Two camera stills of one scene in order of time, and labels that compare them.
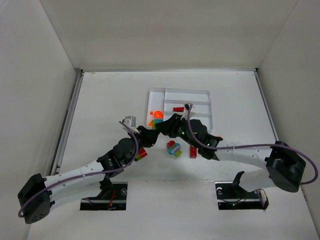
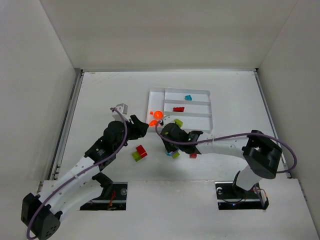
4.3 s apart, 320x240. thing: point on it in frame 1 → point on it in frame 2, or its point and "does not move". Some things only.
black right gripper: x=173 y=126 → x=169 y=144
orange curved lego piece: x=158 y=114 does not move
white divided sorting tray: x=163 y=102 does not move
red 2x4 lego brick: x=178 y=109 does not move
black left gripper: x=146 y=135 → x=135 y=128
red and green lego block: x=142 y=154 does not move
